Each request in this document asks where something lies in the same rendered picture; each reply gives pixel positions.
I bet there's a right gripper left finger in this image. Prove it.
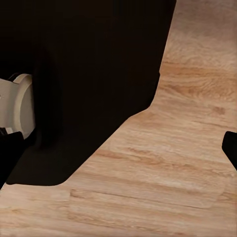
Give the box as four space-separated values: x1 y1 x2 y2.
0 131 25 189

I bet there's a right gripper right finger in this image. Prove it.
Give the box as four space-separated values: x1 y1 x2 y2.
222 131 237 170

